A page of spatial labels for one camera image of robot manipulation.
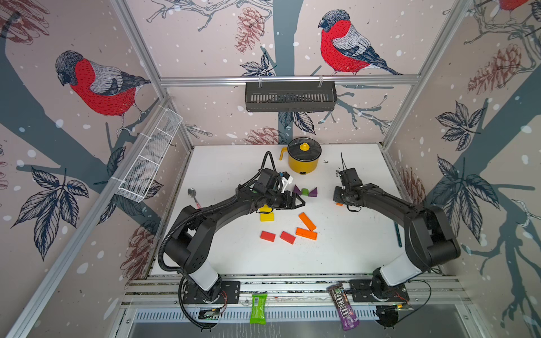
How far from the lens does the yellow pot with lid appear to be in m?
1.02

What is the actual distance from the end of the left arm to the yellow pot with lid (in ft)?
0.87

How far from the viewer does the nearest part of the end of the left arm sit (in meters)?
0.69
